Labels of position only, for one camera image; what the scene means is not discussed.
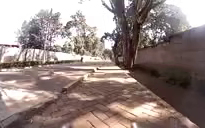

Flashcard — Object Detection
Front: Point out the large dark tree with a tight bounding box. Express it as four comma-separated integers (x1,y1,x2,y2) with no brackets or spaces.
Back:
99,0,191,70

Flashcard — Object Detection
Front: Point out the red brick path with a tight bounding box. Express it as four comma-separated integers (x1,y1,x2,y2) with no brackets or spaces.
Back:
8,65,199,128

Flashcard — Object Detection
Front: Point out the stone kerb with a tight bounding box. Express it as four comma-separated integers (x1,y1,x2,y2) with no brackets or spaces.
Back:
0,68,98,127

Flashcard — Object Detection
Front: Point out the row of trees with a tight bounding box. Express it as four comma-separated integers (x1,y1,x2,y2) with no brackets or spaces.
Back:
15,8,106,58

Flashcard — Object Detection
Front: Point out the grey paved road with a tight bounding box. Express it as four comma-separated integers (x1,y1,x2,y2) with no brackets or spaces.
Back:
0,63,97,122

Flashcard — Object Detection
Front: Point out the bare dirt strip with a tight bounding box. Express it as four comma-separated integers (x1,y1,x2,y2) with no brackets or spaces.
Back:
129,68,205,128

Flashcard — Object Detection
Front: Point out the grass verge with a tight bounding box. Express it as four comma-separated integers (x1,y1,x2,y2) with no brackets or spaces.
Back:
0,59,83,71

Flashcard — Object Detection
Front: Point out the white wall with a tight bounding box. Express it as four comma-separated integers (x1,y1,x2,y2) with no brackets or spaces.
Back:
0,44,104,65

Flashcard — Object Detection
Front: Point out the grey concrete wall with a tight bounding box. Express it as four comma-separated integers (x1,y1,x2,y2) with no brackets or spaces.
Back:
133,21,205,79

